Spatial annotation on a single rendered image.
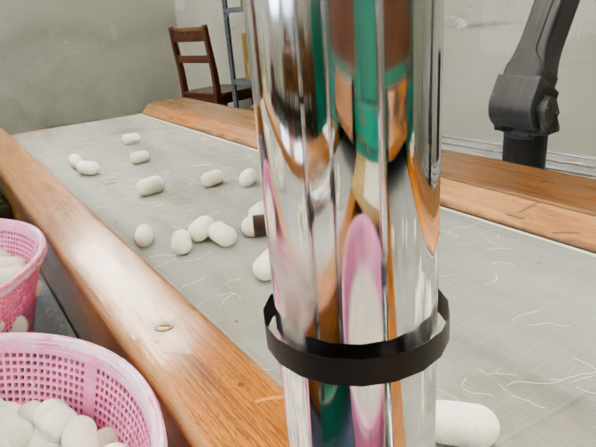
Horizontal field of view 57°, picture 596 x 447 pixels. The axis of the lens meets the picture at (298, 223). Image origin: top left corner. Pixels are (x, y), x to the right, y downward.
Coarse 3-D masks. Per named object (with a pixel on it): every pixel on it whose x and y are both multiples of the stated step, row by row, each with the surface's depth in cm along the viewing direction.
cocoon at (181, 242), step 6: (174, 234) 51; (180, 234) 50; (186, 234) 51; (174, 240) 50; (180, 240) 49; (186, 240) 50; (174, 246) 50; (180, 246) 49; (186, 246) 50; (180, 252) 50; (186, 252) 50
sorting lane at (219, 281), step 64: (64, 128) 121; (128, 128) 115; (128, 192) 70; (192, 192) 68; (256, 192) 66; (192, 256) 50; (256, 256) 49; (448, 256) 46; (512, 256) 45; (576, 256) 44; (256, 320) 39; (512, 320) 36; (576, 320) 36; (448, 384) 31; (512, 384) 30; (576, 384) 30
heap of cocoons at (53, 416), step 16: (0, 400) 32; (48, 400) 31; (0, 416) 30; (16, 416) 31; (32, 416) 32; (48, 416) 30; (64, 416) 30; (80, 416) 30; (0, 432) 30; (16, 432) 30; (32, 432) 30; (48, 432) 29; (64, 432) 29; (80, 432) 29; (96, 432) 30; (112, 432) 30
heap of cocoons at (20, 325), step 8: (0, 256) 52; (8, 256) 52; (16, 256) 52; (0, 264) 51; (8, 264) 51; (16, 264) 52; (24, 264) 52; (0, 272) 49; (8, 272) 49; (16, 272) 49; (0, 280) 49; (40, 288) 48; (16, 320) 43; (24, 320) 44; (0, 328) 41; (16, 328) 43; (24, 328) 44
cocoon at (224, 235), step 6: (216, 222) 52; (222, 222) 52; (210, 228) 52; (216, 228) 51; (222, 228) 51; (228, 228) 51; (210, 234) 52; (216, 234) 51; (222, 234) 50; (228, 234) 50; (234, 234) 51; (216, 240) 51; (222, 240) 50; (228, 240) 50; (234, 240) 51; (228, 246) 51
